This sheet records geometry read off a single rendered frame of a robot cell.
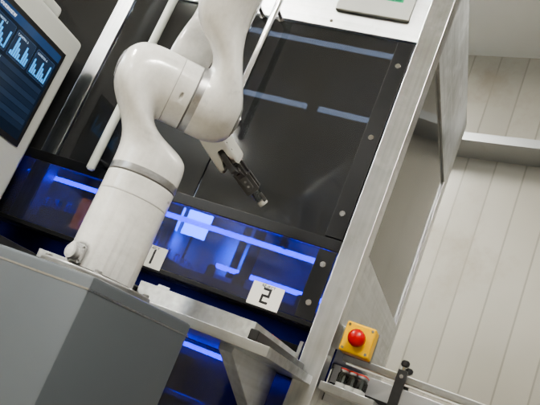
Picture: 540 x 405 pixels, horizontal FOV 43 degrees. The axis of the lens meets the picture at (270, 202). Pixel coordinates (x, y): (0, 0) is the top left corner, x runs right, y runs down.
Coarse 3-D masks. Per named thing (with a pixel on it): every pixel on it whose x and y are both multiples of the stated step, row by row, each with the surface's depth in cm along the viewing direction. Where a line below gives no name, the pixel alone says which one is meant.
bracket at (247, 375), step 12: (228, 348) 129; (228, 360) 132; (240, 360) 135; (252, 360) 141; (228, 372) 137; (240, 372) 136; (252, 372) 143; (264, 372) 151; (240, 384) 139; (252, 384) 146; (264, 384) 154; (240, 396) 144; (252, 396) 148; (264, 396) 156
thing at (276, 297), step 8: (256, 280) 169; (256, 288) 168; (272, 288) 167; (280, 288) 167; (248, 296) 168; (256, 296) 168; (272, 296) 167; (280, 296) 166; (256, 304) 167; (272, 304) 166
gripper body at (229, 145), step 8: (208, 144) 141; (216, 144) 141; (224, 144) 141; (232, 144) 144; (208, 152) 141; (216, 152) 141; (232, 152) 141; (240, 152) 148; (216, 160) 141; (232, 160) 143; (240, 160) 146; (224, 168) 143
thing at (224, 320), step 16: (144, 288) 135; (160, 288) 134; (160, 304) 133; (176, 304) 132; (192, 304) 131; (208, 320) 129; (224, 320) 128; (240, 320) 127; (272, 336) 137; (288, 352) 151
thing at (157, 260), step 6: (156, 246) 180; (150, 252) 179; (156, 252) 179; (162, 252) 179; (150, 258) 179; (156, 258) 178; (162, 258) 178; (144, 264) 179; (150, 264) 178; (156, 264) 178
